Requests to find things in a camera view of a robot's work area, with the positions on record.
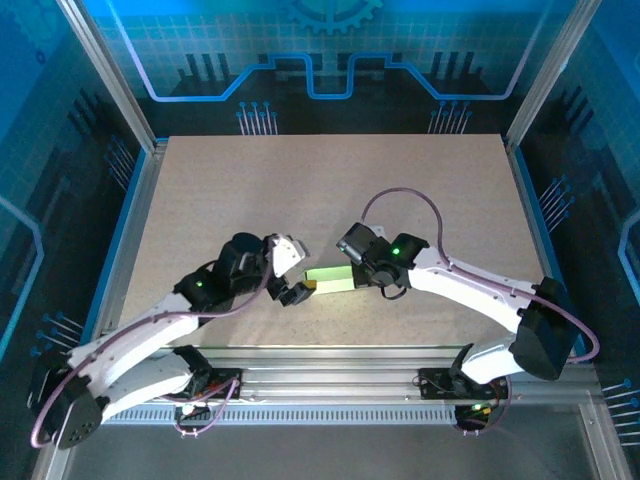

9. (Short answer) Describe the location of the aluminium side rail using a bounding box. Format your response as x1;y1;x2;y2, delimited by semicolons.
92;139;170;364

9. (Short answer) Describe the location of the pale green paper box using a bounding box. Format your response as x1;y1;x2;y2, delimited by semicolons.
301;265;357;297

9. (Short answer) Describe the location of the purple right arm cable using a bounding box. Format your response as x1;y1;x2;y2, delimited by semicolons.
360;185;600;437

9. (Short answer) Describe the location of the aluminium enclosure post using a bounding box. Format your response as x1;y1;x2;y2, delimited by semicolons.
503;0;604;151
55;0;169;154

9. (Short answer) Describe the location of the blue table edge strip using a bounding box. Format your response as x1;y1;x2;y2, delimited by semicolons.
73;147;154;364

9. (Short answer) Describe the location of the slotted grey cable duct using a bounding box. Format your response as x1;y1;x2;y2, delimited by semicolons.
102;404;459;427

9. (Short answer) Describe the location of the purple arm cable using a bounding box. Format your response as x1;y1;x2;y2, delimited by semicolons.
360;185;600;437
30;258;277;448

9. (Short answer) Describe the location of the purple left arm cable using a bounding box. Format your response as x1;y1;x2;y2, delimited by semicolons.
30;258;277;448

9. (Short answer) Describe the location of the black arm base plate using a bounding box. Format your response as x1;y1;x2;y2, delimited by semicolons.
416;366;511;401
192;367;247;401

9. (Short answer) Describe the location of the aluminium frame rail wide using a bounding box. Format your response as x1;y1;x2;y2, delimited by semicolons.
99;344;604;407

